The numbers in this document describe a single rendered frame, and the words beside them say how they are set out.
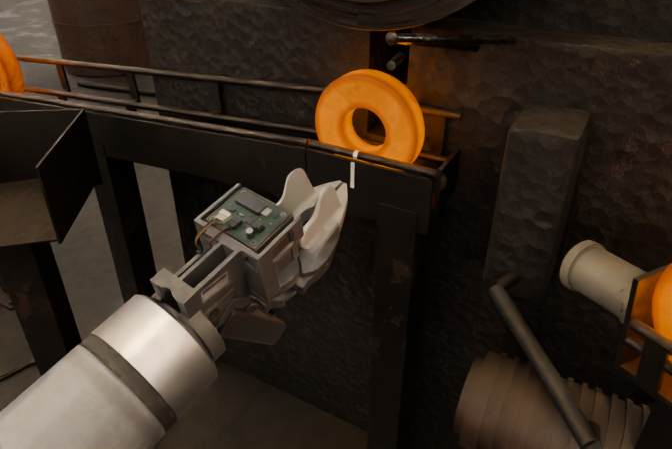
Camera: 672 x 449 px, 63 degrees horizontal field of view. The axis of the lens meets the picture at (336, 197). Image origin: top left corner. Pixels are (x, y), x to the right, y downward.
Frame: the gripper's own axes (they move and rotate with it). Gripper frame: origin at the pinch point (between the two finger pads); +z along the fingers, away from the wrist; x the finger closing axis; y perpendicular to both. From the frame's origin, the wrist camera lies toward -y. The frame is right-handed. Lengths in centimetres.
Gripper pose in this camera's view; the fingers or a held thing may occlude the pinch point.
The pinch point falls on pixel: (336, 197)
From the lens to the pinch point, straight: 55.0
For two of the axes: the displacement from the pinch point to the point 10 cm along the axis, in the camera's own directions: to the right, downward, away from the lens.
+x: -8.0, -4.1, 4.5
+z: 6.0, -6.0, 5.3
